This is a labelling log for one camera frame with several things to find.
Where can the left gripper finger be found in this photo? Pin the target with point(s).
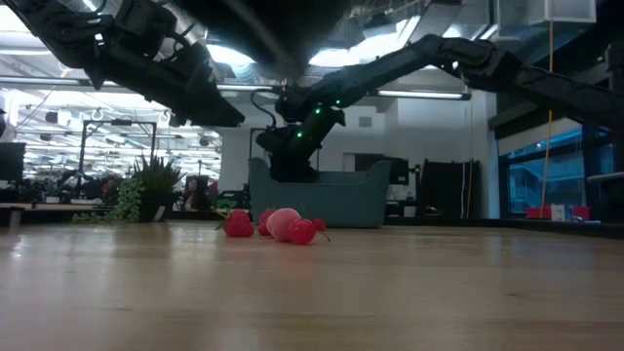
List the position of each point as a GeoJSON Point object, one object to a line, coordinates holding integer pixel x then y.
{"type": "Point", "coordinates": [209, 105]}

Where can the red toy cherry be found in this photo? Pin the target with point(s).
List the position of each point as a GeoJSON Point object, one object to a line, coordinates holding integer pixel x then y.
{"type": "Point", "coordinates": [302, 231]}

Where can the red toy strawberry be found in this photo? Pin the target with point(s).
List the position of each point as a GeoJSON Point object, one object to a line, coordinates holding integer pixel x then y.
{"type": "Point", "coordinates": [239, 225]}
{"type": "Point", "coordinates": [263, 226]}

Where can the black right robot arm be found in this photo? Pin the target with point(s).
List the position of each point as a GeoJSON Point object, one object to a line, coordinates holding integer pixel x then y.
{"type": "Point", "coordinates": [487, 58]}

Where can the long ceiling light strip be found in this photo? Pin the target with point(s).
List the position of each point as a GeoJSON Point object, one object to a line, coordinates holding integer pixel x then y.
{"type": "Point", "coordinates": [248, 88]}
{"type": "Point", "coordinates": [419, 94]}

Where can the teal plastic bin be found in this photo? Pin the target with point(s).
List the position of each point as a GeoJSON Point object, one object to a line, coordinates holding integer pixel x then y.
{"type": "Point", "coordinates": [351, 200]}

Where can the person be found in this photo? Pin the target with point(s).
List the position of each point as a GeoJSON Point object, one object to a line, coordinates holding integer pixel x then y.
{"type": "Point", "coordinates": [194, 190]}
{"type": "Point", "coordinates": [109, 187]}

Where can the green box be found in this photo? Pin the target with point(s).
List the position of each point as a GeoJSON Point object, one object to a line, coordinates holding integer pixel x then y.
{"type": "Point", "coordinates": [226, 203]}

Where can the green artificial potted plant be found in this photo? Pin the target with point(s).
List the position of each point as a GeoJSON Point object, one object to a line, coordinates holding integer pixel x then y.
{"type": "Point", "coordinates": [156, 185]}

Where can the black computer monitor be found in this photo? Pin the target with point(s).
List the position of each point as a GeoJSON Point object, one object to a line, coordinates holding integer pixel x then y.
{"type": "Point", "coordinates": [12, 163]}
{"type": "Point", "coordinates": [399, 170]}

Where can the small black dome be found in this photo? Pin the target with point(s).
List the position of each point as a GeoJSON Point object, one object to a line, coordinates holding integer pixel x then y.
{"type": "Point", "coordinates": [432, 212]}

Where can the black cabinet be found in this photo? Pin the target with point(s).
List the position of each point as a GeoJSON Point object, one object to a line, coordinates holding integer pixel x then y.
{"type": "Point", "coordinates": [448, 190]}

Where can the red box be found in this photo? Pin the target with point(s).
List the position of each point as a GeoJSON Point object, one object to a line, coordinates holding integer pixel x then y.
{"type": "Point", "coordinates": [538, 213]}
{"type": "Point", "coordinates": [580, 213]}

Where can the small white box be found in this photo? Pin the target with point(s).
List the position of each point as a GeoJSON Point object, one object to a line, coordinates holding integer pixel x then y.
{"type": "Point", "coordinates": [558, 213]}

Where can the black gantry frame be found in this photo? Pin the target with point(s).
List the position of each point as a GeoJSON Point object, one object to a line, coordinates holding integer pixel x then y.
{"type": "Point", "coordinates": [121, 122]}

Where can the grey wall vent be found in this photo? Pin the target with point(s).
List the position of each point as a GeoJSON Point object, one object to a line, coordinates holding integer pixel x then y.
{"type": "Point", "coordinates": [365, 122]}

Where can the black aluminium table frame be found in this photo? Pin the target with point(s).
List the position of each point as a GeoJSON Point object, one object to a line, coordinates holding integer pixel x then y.
{"type": "Point", "coordinates": [487, 223]}

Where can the black upright frame post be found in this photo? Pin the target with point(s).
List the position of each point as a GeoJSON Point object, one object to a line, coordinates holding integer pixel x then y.
{"type": "Point", "coordinates": [616, 161]}

